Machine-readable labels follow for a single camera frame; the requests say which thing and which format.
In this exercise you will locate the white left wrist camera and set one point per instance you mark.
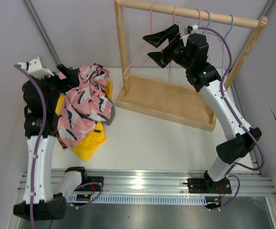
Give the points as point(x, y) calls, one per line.
point(35, 68)

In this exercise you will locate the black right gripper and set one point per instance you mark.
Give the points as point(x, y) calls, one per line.
point(157, 39)

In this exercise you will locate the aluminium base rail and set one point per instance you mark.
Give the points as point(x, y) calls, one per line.
point(163, 188)

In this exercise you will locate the wooden clothes rack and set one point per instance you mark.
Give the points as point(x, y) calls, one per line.
point(175, 102)

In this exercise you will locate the yellow shorts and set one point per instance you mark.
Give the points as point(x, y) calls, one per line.
point(82, 136)

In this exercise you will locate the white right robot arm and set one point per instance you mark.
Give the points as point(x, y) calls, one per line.
point(191, 52)

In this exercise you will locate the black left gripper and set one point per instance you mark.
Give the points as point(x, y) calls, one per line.
point(71, 75)

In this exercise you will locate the pink patterned shorts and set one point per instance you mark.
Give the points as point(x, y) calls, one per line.
point(89, 98)

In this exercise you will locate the yellow plastic tray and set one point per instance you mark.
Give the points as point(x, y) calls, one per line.
point(108, 91)

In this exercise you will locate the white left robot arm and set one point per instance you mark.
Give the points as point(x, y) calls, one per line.
point(42, 201)

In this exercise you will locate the aluminium corner post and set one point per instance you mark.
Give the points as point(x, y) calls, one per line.
point(41, 30)
point(263, 16)

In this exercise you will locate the aluminium corner post left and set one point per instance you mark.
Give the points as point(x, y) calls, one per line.
point(41, 30)

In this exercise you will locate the orange camouflage shorts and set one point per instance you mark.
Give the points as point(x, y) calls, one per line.
point(61, 143)

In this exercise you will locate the aluminium corner post right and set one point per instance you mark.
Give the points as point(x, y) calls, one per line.
point(263, 16)

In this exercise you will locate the grey shorts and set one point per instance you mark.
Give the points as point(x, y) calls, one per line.
point(109, 121)

